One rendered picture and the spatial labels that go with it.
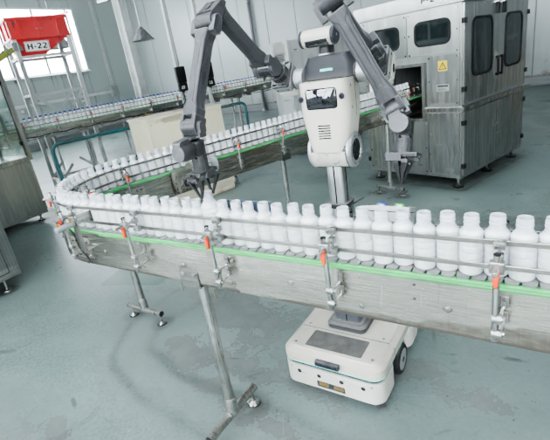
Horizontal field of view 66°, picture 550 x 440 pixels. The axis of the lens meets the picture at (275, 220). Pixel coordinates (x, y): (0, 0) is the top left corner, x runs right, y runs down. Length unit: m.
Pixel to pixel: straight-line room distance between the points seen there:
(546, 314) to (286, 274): 0.74
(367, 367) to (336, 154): 0.97
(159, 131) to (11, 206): 2.28
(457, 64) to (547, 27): 8.41
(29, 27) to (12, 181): 2.61
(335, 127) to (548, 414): 1.55
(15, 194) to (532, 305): 6.16
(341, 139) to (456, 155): 3.18
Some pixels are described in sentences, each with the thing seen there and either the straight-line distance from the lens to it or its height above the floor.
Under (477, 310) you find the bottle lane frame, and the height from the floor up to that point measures 0.91.
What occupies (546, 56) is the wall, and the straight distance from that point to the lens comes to 13.13.
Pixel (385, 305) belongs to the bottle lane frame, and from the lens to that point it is 1.32.
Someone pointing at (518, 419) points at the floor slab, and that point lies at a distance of 2.29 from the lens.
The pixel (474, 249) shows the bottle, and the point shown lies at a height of 1.08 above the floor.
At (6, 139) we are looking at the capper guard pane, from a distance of 6.59.
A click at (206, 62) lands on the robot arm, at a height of 1.63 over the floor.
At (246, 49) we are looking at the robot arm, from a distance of 1.81.
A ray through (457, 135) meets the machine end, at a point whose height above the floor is 0.59.
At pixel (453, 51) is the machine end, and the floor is 1.42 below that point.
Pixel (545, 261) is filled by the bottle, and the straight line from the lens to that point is 1.20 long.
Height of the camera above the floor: 1.60
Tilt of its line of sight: 20 degrees down
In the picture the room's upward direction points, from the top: 9 degrees counter-clockwise
